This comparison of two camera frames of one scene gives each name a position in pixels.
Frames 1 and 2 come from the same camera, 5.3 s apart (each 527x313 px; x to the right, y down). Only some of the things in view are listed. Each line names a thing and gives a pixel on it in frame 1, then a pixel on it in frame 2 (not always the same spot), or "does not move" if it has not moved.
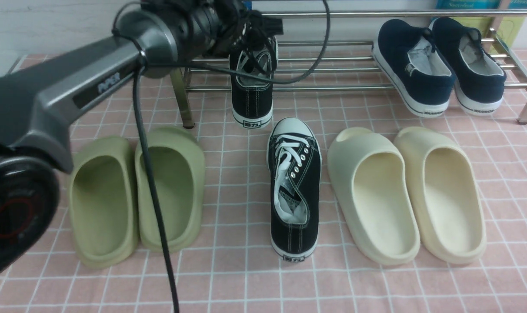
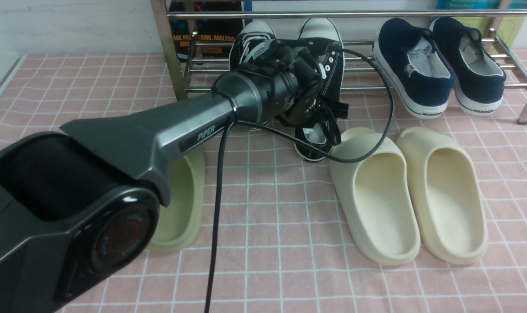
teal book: x=482 y=4 does not move
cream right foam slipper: x=447 y=195 does not move
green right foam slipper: x=178 y=155 does not move
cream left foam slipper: x=370 y=188 does not move
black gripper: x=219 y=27 -> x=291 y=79
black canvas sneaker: x=295 y=161 -> x=323 y=36
